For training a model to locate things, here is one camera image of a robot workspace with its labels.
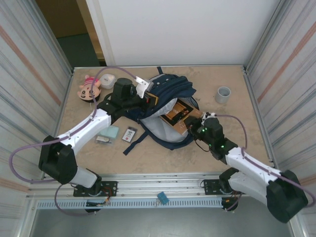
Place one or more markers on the brown hardcover book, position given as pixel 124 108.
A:
pixel 177 113

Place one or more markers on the navy blue backpack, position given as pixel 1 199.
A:
pixel 172 84

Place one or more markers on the black white card pack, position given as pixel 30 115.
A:
pixel 129 134

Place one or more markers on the clear plastic pouch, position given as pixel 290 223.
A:
pixel 103 140

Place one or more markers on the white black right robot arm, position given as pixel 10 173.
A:
pixel 251 163

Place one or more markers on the white plastic case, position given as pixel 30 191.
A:
pixel 107 81

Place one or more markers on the pink plush doll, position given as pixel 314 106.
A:
pixel 89 92

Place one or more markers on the grey cup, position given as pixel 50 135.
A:
pixel 223 96

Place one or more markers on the white partition panel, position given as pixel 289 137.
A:
pixel 185 32

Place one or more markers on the blue binder clip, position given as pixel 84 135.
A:
pixel 162 197

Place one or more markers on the brown wooden door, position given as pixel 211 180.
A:
pixel 64 17

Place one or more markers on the aluminium rail frame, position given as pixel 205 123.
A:
pixel 158 184

